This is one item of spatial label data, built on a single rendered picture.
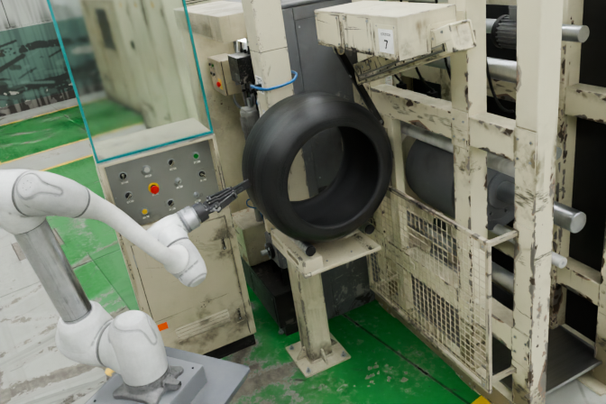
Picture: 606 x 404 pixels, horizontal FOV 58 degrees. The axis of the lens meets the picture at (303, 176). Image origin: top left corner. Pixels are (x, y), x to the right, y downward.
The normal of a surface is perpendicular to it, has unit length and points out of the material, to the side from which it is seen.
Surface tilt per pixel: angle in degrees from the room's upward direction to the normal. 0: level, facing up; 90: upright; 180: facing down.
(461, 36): 72
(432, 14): 90
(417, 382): 0
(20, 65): 90
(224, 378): 0
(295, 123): 48
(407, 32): 90
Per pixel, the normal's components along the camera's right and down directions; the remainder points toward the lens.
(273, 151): -0.29, -0.05
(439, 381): -0.14, -0.91
